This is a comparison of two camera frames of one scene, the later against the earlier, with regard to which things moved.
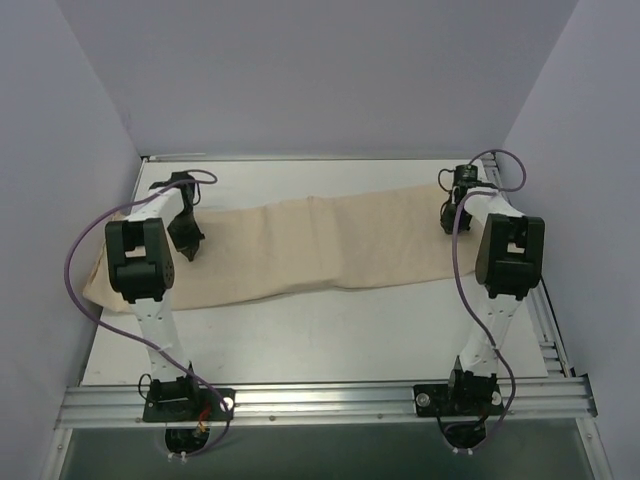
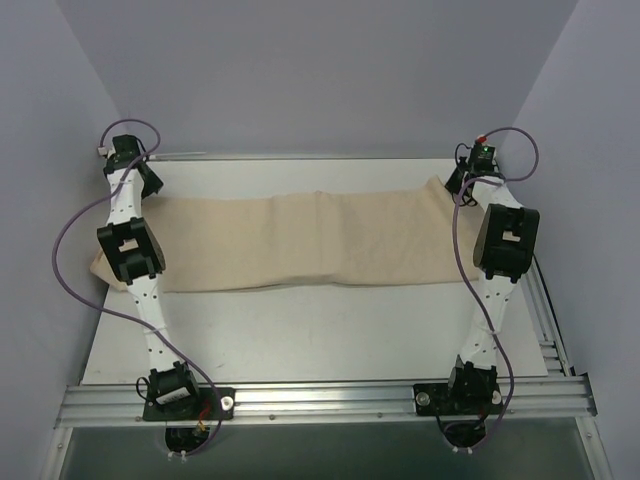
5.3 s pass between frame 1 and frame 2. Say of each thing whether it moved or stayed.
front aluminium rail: stayed
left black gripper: moved
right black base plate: stayed
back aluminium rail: stayed
